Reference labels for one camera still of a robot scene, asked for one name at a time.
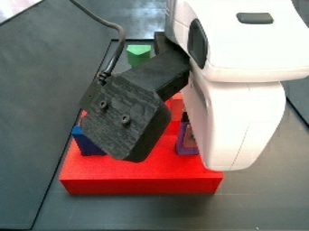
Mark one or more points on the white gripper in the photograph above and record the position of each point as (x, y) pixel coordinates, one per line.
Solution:
(247, 44)

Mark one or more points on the purple rectangular block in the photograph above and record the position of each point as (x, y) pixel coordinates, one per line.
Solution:
(186, 145)

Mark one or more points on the red shape sorter board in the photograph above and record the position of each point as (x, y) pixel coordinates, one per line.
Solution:
(164, 173)

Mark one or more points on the salmon red rectangular peg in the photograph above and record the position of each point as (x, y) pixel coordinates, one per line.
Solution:
(176, 105)

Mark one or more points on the green triangular peg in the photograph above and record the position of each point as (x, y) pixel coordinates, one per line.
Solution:
(138, 54)

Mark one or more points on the dark blue oval peg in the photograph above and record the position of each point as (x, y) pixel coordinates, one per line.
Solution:
(87, 147)

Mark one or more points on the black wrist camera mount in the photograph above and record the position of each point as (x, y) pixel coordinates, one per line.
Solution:
(128, 114)

